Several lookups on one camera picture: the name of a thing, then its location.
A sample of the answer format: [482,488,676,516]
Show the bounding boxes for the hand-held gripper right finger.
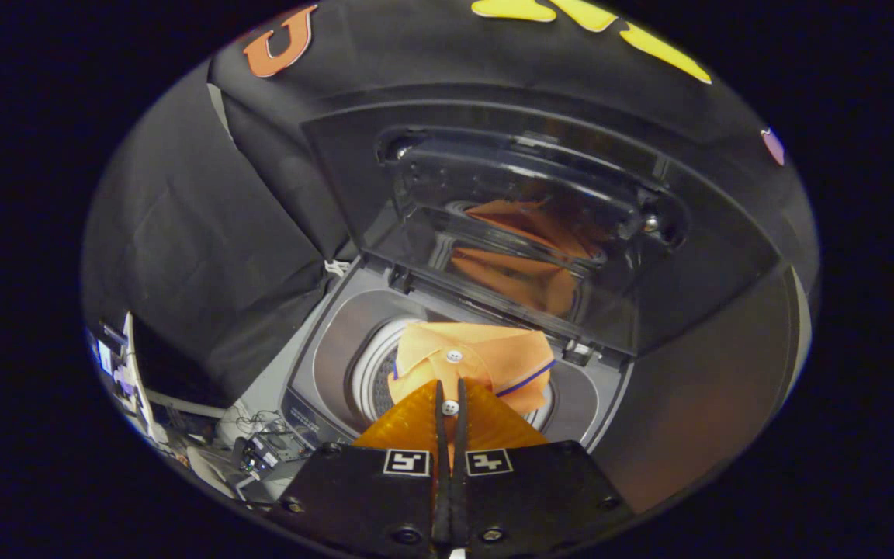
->
[453,379,636,556]

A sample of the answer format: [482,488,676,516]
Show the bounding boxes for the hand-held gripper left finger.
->
[265,379,452,559]

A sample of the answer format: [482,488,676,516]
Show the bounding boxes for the orange polo shirt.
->
[387,321,557,417]

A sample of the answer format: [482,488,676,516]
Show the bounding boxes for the dark glass washing machine lid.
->
[300,97,791,359]

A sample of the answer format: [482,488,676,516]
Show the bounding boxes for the cluttered white desk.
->
[88,311,188,460]

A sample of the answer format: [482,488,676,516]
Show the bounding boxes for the black backdrop cloth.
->
[81,0,820,408]

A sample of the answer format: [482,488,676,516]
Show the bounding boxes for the tangle of thin cables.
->
[218,408,296,439]

